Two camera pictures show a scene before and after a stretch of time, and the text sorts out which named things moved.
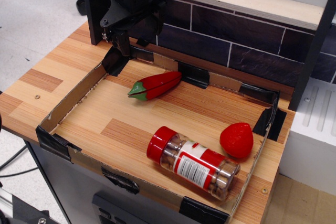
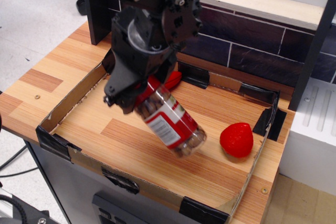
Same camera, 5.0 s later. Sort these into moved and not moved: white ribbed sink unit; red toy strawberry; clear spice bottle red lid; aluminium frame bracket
Moved: clear spice bottle red lid
Not moved: red toy strawberry; aluminium frame bracket; white ribbed sink unit
